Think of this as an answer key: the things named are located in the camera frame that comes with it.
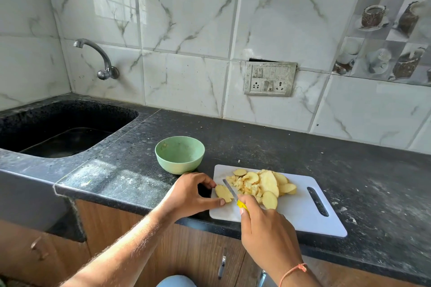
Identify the white plastic cutting board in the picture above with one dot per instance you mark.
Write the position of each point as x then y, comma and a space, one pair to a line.
303, 212

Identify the person's right hand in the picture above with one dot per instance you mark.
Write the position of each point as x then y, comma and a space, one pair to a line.
269, 236

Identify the person's blue trouser leg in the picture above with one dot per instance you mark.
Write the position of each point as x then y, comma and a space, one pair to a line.
176, 281

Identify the pile of potato slices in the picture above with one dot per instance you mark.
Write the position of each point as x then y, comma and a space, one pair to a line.
269, 184

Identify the metal wall tap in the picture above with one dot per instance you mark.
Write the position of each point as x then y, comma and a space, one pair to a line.
104, 61

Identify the person's right forearm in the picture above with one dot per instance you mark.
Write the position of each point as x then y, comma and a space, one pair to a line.
301, 278

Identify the heap of diced potato pieces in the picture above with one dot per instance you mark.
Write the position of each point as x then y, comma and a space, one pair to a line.
247, 187

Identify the oval potato slice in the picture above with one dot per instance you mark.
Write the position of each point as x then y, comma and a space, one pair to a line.
223, 192

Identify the person's left forearm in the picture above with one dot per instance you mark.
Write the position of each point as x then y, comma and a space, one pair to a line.
124, 253

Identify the white wall switch panel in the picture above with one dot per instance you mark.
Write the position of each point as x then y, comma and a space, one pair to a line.
269, 80

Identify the light green bowl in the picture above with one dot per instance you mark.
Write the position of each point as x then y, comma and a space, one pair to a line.
180, 157

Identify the orange thread wristband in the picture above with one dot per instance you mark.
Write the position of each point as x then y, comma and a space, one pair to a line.
292, 270

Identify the black stone sink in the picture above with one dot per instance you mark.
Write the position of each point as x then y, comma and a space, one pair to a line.
64, 135

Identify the person's left hand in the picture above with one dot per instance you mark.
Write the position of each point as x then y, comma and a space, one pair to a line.
183, 196

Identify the person's left thumb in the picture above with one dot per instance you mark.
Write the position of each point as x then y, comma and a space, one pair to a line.
212, 203

